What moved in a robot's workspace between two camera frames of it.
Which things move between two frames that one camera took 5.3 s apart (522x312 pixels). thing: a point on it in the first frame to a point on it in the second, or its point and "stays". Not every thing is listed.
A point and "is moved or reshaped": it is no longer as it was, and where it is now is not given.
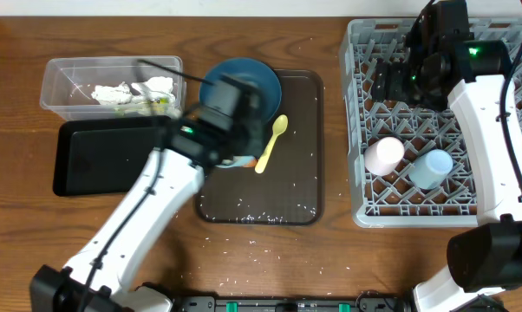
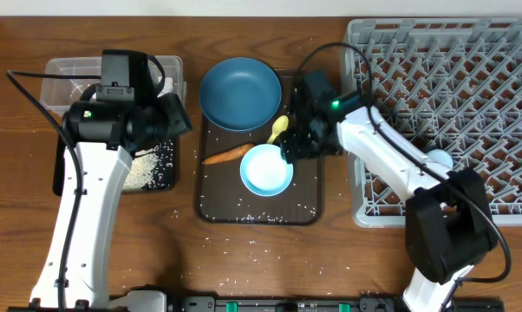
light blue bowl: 238,162 to 264,171
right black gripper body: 383,81 to 293,145
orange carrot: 252,163 is moved or reshaped
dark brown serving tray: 290,189 stays
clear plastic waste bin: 114,87 stays
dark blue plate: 251,70 stays
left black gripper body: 252,120 to 174,120
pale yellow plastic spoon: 278,127 stays
